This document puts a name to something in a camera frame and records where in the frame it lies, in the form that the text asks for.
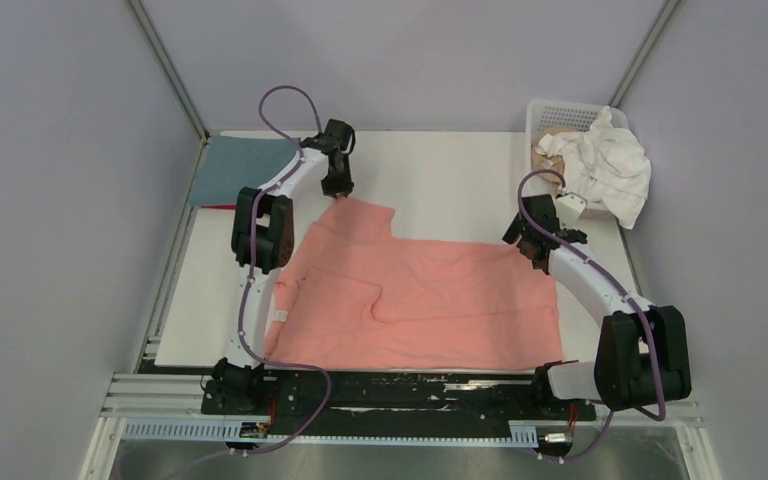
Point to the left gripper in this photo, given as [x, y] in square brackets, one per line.
[341, 189]

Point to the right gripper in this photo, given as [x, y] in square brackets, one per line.
[514, 233]

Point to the salmon pink t-shirt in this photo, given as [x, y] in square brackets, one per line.
[355, 297]

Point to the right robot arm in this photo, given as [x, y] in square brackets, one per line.
[642, 359]

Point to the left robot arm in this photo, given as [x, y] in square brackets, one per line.
[263, 240]

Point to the beige crumpled t-shirt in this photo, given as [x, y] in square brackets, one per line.
[558, 149]

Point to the white crumpled t-shirt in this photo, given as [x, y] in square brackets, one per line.
[606, 169]

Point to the folded grey-blue t-shirt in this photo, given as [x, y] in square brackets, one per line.
[232, 163]

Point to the white plastic laundry basket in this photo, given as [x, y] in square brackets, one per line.
[566, 132]

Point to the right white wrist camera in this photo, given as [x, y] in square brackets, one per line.
[569, 207]

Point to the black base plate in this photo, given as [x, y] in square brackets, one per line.
[412, 403]

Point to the white slotted cable duct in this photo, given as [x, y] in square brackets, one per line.
[145, 429]

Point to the aluminium frame rail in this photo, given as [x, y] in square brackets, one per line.
[153, 396]

